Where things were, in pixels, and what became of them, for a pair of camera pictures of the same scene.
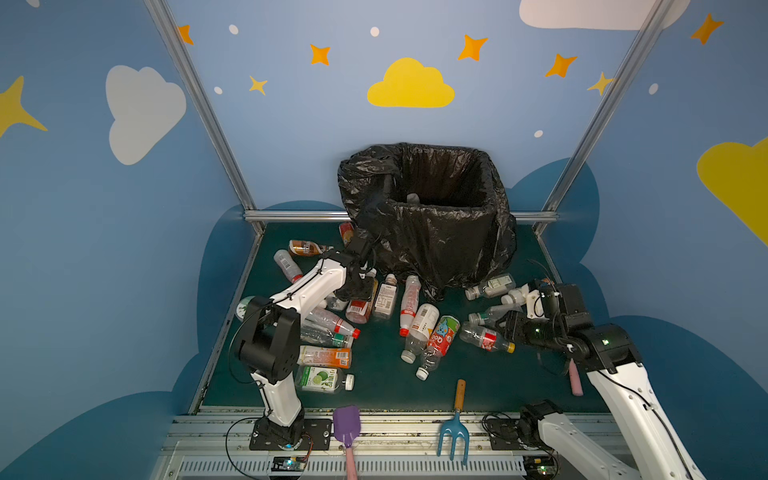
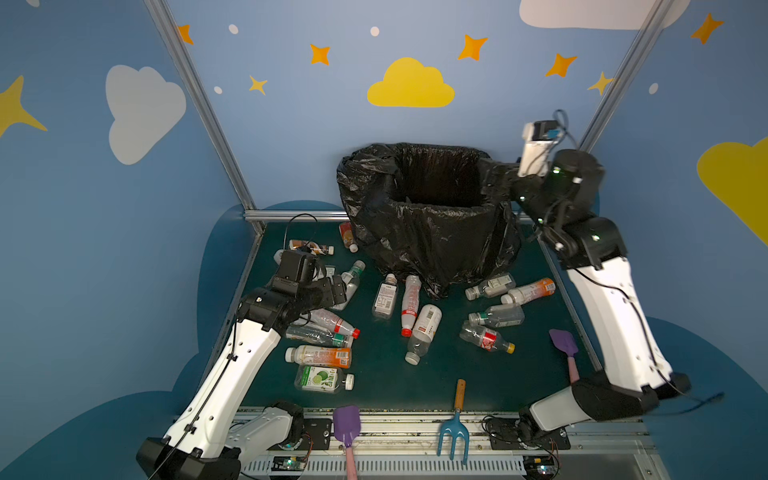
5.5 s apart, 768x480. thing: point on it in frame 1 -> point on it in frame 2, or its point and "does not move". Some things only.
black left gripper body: x=365 y=284 -> x=335 y=291
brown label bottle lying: x=305 y=248 does not move
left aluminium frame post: x=201 y=97 does not move
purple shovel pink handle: x=346 y=428 does not move
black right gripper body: x=516 y=328 -> x=516 y=184
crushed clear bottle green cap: x=321 y=337 does not move
